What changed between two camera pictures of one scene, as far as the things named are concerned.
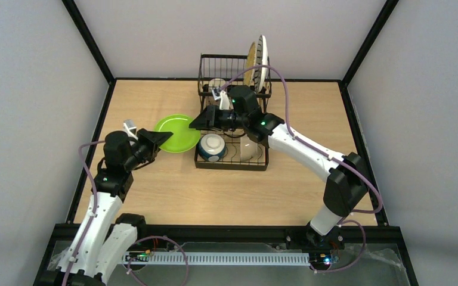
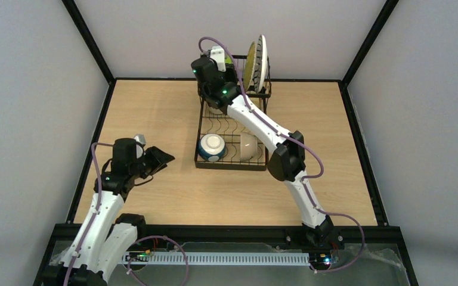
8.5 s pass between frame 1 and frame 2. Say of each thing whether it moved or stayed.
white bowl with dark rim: stayed
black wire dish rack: stayed
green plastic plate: moved
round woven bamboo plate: stayed
